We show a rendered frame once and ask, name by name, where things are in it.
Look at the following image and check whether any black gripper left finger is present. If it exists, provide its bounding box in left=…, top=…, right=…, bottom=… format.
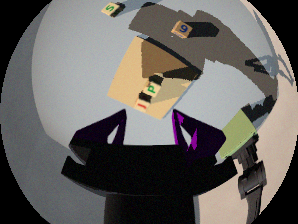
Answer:
left=73, top=109, right=127, bottom=144

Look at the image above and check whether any tan flat mat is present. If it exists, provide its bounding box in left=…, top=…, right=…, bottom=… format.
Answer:
left=107, top=36, right=197, bottom=120

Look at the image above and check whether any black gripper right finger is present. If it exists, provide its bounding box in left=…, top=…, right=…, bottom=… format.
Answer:
left=172, top=109, right=226, bottom=168

